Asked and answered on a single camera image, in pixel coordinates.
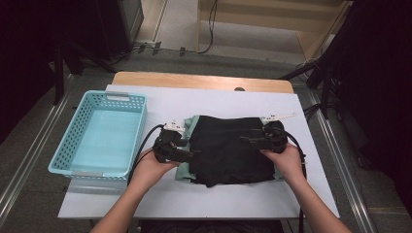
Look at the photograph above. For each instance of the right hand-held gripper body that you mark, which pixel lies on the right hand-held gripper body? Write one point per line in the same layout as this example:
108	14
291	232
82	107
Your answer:
275	139

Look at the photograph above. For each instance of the turquoise plastic basket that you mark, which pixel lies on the turquoise plastic basket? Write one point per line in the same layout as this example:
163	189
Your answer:
107	139

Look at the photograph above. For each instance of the metal floor rail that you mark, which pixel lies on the metal floor rail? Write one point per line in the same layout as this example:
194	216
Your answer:
343	168
32	152

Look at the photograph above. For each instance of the light wooden shelf unit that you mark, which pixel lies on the light wooden shelf unit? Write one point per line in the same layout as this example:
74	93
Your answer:
259	19

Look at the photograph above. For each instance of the black curtain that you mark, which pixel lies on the black curtain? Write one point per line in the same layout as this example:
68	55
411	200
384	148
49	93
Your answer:
19	64
382	97

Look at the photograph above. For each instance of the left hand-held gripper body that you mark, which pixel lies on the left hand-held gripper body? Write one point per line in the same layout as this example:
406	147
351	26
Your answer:
165	147

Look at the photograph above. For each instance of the black and green shirt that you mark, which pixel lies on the black and green shirt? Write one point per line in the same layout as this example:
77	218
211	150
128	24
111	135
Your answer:
226	152

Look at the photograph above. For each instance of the person's right hand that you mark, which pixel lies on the person's right hand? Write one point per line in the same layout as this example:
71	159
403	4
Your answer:
288	165

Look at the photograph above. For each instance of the person's left hand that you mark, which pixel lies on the person's left hand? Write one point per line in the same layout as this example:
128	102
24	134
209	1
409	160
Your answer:
147	171

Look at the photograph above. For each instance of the dark round table grommet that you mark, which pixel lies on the dark round table grommet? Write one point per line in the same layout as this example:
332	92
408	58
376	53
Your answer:
239	89

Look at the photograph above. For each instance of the black metal stand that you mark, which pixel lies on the black metal stand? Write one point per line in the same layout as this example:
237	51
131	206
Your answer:
327	87
59	81

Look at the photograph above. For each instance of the dark cabinet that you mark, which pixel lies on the dark cabinet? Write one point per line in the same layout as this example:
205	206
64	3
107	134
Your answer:
110	26

